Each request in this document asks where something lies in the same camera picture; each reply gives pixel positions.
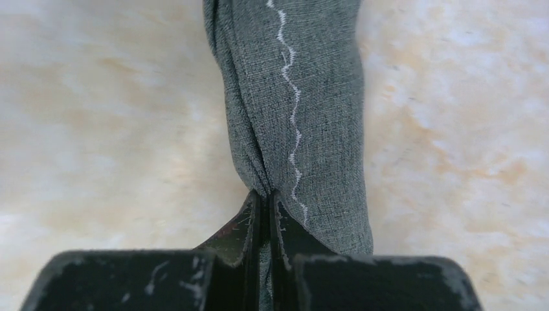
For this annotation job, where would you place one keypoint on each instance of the grey cloth napkin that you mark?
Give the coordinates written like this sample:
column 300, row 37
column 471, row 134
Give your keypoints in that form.
column 294, row 90

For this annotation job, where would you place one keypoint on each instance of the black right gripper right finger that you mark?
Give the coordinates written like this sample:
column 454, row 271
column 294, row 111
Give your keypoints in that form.
column 290, row 241

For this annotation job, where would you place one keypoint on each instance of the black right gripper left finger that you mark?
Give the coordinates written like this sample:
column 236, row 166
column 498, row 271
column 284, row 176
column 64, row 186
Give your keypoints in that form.
column 234, row 276

